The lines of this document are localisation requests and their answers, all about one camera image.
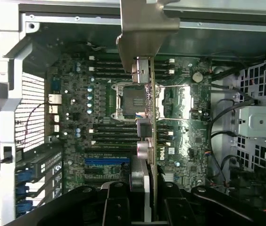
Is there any coin cell battery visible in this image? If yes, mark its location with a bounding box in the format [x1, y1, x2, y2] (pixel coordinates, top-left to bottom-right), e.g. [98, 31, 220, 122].
[192, 71, 204, 83]

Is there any silver chipset heat sink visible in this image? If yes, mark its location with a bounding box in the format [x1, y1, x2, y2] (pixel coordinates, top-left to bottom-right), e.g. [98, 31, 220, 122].
[166, 173, 180, 183]

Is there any metal disk bay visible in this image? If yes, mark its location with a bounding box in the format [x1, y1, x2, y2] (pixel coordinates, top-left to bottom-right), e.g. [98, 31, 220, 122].
[238, 58, 266, 179]

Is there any metal socket cover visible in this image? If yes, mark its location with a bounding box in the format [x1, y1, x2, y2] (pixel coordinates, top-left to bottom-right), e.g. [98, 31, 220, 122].
[156, 84, 193, 121]

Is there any black open PC case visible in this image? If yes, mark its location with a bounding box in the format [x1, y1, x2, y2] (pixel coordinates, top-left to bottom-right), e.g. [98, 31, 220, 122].
[0, 0, 266, 226]

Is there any green motherboard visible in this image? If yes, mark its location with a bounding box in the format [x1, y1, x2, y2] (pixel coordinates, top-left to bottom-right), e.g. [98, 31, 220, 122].
[45, 53, 213, 197]

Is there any blue expansion slot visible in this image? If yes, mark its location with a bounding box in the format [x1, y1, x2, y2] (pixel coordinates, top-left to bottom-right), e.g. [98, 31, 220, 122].
[84, 157, 132, 166]

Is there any CPU socket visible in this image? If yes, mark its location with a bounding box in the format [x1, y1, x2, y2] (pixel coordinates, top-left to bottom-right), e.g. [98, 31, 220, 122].
[110, 82, 148, 122]

